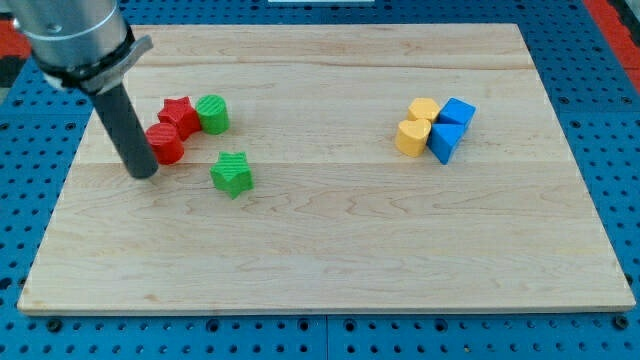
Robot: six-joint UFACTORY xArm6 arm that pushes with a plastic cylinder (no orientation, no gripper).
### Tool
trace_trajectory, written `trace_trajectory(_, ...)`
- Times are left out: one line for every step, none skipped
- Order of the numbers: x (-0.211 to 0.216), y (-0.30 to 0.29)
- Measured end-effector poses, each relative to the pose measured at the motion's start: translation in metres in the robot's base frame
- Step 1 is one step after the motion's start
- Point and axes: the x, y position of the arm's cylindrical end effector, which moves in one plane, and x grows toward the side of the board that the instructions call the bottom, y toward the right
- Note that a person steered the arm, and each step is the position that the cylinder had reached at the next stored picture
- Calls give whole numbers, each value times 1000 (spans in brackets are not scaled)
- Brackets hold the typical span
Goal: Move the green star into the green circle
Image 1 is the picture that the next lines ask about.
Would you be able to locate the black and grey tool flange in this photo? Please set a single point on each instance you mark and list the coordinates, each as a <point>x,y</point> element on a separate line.
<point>76,62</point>

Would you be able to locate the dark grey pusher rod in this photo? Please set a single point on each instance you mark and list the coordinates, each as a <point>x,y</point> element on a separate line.
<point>123,127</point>

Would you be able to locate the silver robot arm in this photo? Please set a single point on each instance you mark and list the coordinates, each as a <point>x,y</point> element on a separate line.
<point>42,20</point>

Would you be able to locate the red star block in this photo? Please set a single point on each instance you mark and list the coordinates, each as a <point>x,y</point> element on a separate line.
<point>182,115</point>

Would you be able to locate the green star block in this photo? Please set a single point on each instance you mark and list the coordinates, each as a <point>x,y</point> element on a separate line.
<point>232,173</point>

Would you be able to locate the red cylinder block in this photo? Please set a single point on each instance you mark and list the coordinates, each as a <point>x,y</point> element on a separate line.
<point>165,142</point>

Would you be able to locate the green cylinder block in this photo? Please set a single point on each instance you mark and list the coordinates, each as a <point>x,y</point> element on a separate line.
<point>213,115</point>

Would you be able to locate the wooden board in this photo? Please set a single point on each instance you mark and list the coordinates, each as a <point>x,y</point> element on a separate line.
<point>339,221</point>

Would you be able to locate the yellow heart block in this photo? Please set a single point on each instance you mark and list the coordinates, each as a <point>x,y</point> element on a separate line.
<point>411,136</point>

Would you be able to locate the yellow hexagon block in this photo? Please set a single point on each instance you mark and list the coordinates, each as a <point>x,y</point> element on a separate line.
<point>423,108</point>

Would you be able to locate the blue triangle block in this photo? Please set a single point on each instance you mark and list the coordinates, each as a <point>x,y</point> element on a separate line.
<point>444,140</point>

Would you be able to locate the blue cube block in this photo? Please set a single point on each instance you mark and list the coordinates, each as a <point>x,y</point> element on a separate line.
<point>457,112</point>

